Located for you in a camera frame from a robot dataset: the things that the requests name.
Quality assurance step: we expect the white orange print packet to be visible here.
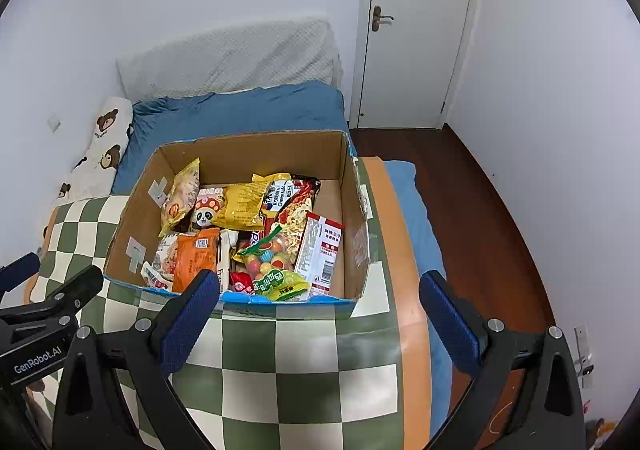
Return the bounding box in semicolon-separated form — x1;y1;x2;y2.
152;233;179;281

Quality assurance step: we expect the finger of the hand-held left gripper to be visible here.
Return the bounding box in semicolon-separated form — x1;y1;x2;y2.
27;265;104;316
0;253;42;296

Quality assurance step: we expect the green snack packet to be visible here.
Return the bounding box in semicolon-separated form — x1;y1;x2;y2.
251;269;311;302

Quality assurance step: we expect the brown white snack packet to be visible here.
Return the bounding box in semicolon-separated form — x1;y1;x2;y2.
217;229;238;292

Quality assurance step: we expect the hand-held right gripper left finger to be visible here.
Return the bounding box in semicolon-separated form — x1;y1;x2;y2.
52;269;221;450

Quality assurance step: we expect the panda print snack packet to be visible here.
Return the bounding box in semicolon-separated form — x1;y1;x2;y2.
191;187;228;231

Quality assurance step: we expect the pale yellow snack packet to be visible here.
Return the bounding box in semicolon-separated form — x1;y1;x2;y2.
159;157;201;237

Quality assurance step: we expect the white quilted pillow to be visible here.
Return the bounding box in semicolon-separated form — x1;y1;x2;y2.
116;18;343;104

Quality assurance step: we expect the clear colourful candy bag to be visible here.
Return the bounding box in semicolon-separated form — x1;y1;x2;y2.
234;224;301;281

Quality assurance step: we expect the white power strip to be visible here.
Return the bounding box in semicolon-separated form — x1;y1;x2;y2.
574;325;596;388

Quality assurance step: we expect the small red snack packet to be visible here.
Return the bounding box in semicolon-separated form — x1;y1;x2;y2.
229;271;257;295

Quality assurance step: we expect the orange snack packet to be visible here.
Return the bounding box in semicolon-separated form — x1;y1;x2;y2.
171;227;222;293

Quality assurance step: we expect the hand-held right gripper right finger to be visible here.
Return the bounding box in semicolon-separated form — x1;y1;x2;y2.
419;270;586;450

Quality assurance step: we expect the dark red noodle packet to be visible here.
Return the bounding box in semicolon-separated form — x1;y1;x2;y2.
262;174;322;251

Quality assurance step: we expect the white door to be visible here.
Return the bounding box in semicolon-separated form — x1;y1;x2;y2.
357;0;478;128

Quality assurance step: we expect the white door frame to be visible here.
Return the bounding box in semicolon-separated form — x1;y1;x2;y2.
349;0;485;131

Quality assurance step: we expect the brass door handle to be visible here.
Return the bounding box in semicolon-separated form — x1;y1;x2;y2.
371;5;395;32

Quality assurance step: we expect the cardboard box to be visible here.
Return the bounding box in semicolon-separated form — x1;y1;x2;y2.
102;129;373;306

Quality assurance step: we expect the white red label packet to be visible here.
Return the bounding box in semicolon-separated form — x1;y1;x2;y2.
294;211;346;301

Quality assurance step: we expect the green white checkered blanket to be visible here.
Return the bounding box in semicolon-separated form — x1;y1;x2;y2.
22;156;435;450

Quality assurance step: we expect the bear print pillow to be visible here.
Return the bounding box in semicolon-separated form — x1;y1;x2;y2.
52;96;135;203

